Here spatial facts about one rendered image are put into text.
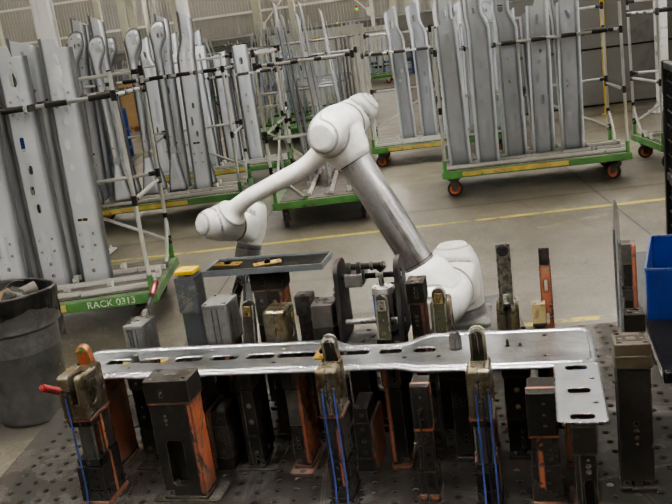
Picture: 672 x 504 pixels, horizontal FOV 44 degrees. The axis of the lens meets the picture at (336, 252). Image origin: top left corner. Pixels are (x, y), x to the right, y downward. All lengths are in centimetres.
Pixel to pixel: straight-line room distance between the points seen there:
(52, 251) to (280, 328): 416
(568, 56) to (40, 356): 663
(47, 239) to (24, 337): 182
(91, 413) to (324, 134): 100
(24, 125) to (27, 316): 205
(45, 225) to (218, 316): 405
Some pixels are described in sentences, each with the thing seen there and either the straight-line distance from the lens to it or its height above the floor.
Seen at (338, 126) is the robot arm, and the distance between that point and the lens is 245.
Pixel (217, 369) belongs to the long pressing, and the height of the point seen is 100.
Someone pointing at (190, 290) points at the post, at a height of 110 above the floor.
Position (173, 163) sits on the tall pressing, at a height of 63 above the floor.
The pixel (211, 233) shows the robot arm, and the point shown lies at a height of 121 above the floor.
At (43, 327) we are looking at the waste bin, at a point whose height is 52.
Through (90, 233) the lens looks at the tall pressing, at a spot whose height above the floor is 66.
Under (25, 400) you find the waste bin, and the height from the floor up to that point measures 16.
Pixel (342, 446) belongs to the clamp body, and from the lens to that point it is 203.
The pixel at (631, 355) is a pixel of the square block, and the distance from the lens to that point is 194.
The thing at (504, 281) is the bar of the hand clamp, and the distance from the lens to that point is 220.
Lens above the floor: 178
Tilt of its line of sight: 14 degrees down
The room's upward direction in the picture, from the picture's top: 8 degrees counter-clockwise
